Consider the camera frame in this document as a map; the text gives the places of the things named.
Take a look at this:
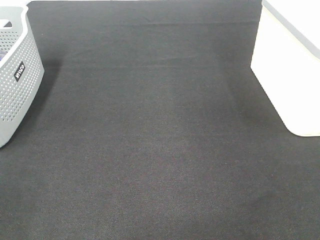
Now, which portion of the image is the white plastic storage bin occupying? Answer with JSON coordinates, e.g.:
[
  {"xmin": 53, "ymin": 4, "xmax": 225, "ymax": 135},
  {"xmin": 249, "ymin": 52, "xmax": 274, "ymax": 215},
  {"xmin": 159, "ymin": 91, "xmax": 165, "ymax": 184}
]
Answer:
[{"xmin": 250, "ymin": 0, "xmax": 320, "ymax": 137}]

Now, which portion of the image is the grey perforated laundry basket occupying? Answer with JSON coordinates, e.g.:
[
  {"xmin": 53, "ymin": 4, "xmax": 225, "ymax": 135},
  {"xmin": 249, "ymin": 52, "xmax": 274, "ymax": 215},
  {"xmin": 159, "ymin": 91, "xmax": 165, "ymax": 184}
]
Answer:
[{"xmin": 0, "ymin": 5, "xmax": 45, "ymax": 146}]

